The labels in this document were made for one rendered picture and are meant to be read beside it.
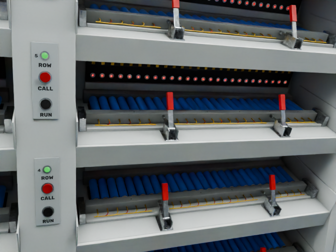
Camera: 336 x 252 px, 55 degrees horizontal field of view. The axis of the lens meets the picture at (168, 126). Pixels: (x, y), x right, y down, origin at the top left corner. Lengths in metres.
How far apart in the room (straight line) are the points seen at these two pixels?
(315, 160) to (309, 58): 0.29
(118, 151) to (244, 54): 0.31
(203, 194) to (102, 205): 0.23
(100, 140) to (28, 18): 0.23
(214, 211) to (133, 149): 0.26
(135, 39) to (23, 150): 0.26
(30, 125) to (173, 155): 0.26
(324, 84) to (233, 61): 0.32
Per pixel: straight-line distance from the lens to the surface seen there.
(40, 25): 0.56
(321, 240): 0.96
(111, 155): 0.60
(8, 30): 0.57
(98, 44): 0.57
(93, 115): 0.64
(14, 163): 0.60
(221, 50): 0.64
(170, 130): 0.63
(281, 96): 0.76
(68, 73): 0.56
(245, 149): 0.71
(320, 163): 0.92
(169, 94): 0.63
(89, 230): 0.68
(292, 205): 0.88
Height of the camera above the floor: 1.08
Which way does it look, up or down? 11 degrees down
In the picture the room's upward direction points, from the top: 3 degrees clockwise
